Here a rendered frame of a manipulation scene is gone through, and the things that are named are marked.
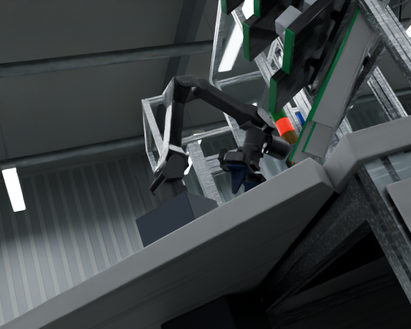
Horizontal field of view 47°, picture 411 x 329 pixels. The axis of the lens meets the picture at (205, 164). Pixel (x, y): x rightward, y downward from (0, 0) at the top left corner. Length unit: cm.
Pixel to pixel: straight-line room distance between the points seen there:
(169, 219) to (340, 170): 57
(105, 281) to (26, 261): 900
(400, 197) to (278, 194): 12
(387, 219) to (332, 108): 38
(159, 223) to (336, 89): 45
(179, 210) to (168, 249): 46
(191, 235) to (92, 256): 906
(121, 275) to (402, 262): 31
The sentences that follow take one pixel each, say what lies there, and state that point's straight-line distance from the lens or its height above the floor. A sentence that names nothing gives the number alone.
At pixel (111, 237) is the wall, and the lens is 969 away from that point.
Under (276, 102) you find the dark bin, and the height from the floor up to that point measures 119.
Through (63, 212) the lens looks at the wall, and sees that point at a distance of 989.
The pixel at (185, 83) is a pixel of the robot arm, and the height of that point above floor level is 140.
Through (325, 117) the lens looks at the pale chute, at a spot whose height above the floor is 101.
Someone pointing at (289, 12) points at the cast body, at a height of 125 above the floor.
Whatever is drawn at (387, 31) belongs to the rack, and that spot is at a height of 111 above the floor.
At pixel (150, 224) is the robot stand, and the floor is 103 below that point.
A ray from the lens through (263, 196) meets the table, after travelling 49.
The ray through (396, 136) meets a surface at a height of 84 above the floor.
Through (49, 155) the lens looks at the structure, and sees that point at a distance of 857.
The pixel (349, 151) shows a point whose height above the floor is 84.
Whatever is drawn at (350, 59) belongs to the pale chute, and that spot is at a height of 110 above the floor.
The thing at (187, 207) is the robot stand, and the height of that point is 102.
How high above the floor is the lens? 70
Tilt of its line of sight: 23 degrees up
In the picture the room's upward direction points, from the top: 21 degrees counter-clockwise
